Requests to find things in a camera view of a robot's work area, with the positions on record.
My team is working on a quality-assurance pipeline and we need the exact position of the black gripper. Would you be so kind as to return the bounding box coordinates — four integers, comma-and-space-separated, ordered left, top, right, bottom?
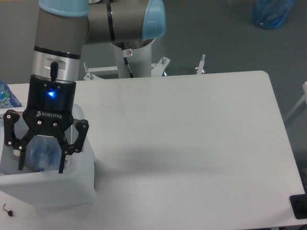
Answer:
3, 46, 90, 174

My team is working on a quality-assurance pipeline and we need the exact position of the clear plastic water bottle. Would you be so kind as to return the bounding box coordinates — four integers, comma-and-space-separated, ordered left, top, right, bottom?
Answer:
25, 136, 61, 172

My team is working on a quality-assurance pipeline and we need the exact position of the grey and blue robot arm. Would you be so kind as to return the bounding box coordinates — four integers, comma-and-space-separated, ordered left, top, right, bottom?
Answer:
3, 0, 166, 173

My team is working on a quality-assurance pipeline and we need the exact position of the white plastic trash can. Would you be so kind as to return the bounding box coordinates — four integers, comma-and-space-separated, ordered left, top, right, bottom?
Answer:
0, 103, 97, 208

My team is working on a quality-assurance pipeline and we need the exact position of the blue labelled bottle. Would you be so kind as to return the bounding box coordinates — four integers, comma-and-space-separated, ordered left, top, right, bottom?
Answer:
0, 81, 22, 109

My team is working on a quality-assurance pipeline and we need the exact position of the blue plastic bag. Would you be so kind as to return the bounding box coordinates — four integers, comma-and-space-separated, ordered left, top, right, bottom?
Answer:
251, 0, 295, 29

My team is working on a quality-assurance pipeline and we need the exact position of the black device at table edge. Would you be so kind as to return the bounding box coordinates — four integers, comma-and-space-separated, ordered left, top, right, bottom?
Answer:
290, 194, 307, 219

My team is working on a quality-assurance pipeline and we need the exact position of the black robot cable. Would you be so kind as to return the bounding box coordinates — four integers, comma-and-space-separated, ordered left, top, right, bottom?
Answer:
121, 42, 134, 79

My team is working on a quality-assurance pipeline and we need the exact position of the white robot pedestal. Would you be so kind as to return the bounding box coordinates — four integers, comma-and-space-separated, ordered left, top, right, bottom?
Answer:
83, 38, 207, 81

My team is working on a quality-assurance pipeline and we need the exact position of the white frame at right edge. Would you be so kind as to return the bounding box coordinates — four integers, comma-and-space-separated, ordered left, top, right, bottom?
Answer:
284, 81, 307, 126

